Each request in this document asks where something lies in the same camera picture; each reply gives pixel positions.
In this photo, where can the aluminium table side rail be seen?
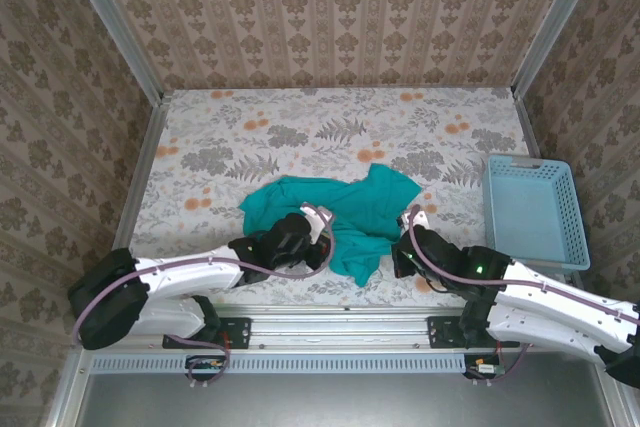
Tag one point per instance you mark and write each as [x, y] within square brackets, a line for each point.
[143, 172]
[530, 122]

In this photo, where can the teal t-shirt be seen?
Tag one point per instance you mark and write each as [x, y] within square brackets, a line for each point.
[360, 197]

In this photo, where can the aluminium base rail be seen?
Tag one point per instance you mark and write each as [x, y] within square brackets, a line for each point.
[335, 332]

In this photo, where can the grey metal floor panel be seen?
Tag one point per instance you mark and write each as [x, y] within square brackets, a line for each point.
[325, 402]

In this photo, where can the aluminium frame post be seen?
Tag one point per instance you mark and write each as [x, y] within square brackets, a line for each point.
[114, 22]
[555, 22]

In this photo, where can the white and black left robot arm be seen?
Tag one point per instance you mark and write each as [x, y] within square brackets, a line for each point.
[190, 272]

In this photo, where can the light blue plastic basket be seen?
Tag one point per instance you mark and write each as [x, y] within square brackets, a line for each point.
[535, 202]

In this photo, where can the floral table cover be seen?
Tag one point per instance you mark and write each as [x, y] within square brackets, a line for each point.
[325, 117]

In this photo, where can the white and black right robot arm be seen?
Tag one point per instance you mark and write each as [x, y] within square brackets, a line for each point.
[560, 317]

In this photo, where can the small black electronics board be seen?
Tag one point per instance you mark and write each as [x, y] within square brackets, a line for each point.
[202, 371]
[482, 369]

